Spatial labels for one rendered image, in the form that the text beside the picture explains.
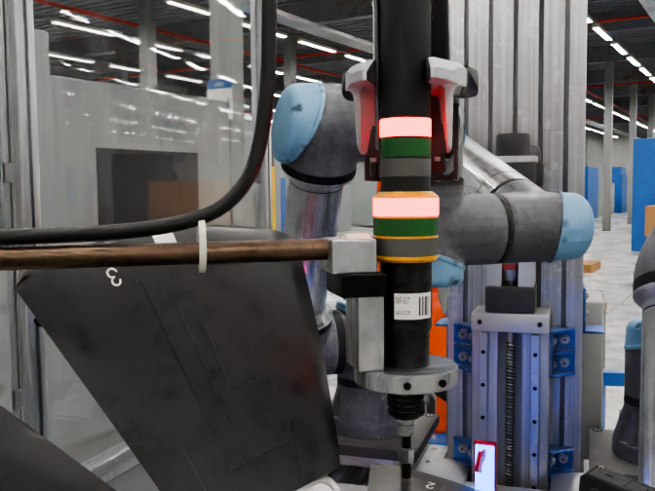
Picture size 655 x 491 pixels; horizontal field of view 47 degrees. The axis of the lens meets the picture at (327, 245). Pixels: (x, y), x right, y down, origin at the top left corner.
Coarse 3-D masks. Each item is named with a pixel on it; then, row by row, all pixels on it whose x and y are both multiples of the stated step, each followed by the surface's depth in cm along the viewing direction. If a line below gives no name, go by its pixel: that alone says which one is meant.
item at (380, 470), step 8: (376, 464) 78; (384, 464) 78; (376, 472) 76; (384, 472) 76; (392, 472) 76; (400, 472) 76; (416, 472) 77; (424, 472) 77; (368, 480) 74; (376, 480) 74; (384, 480) 74; (392, 480) 74; (400, 480) 75; (416, 480) 75; (432, 480) 76; (440, 480) 76; (448, 480) 77; (368, 488) 73; (376, 488) 73; (384, 488) 73; (392, 488) 73; (400, 488) 73; (416, 488) 73; (448, 488) 74; (456, 488) 75; (464, 488) 75; (472, 488) 76
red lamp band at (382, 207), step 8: (376, 200) 49; (384, 200) 48; (392, 200) 48; (400, 200) 48; (408, 200) 48; (416, 200) 48; (424, 200) 48; (432, 200) 48; (376, 208) 49; (384, 208) 48; (392, 208) 48; (400, 208) 48; (408, 208) 48; (416, 208) 48; (424, 208) 48; (432, 208) 49
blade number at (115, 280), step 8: (96, 272) 55; (104, 272) 55; (112, 272) 55; (120, 272) 55; (104, 280) 55; (112, 280) 55; (120, 280) 55; (128, 280) 55; (112, 288) 54; (120, 288) 54; (128, 288) 55
